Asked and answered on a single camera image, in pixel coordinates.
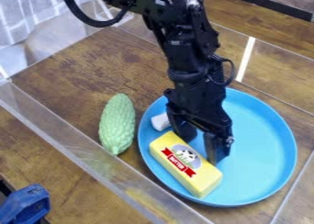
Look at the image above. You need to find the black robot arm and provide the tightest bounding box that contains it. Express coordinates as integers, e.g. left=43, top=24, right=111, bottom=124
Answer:
left=103, top=0, right=234, bottom=164

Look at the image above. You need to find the yellow butter brick toy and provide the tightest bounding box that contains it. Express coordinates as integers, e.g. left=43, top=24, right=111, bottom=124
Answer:
left=150, top=131, right=223, bottom=198

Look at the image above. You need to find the clear acrylic enclosure wall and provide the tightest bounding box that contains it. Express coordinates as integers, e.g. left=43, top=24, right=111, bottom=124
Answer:
left=0, top=0, right=314, bottom=224

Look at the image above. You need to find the blue clamp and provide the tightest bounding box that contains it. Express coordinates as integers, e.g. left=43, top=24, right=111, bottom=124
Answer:
left=0, top=184, right=51, bottom=224

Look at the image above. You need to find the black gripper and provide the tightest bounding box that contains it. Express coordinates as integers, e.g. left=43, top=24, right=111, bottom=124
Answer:
left=164, top=68, right=234, bottom=165

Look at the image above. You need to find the green bitter gourd toy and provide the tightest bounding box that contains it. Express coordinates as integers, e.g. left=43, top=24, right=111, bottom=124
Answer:
left=98, top=94, right=135, bottom=155

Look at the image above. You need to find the grey checked cloth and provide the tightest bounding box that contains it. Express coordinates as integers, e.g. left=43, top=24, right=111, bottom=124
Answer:
left=0, top=0, right=120, bottom=48

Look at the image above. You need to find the black cable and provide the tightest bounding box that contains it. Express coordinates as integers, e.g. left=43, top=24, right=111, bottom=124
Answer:
left=58, top=0, right=134, bottom=28

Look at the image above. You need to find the blue round tray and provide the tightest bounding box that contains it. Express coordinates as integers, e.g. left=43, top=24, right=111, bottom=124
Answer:
left=138, top=88, right=297, bottom=207

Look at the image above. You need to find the clear acrylic corner bracket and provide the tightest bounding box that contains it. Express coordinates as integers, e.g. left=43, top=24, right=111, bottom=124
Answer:
left=99, top=0, right=134, bottom=28

